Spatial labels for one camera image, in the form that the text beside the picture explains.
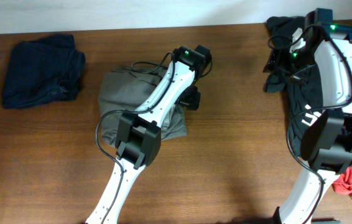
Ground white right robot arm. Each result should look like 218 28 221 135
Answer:
273 37 352 223

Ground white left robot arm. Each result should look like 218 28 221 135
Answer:
85 62 197 224

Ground folded dark navy garment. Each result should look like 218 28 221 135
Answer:
2 34 86 109

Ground grey shorts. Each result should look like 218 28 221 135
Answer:
98 68 187 147

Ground black t-shirt with white print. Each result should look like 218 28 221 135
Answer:
264 16 323 156

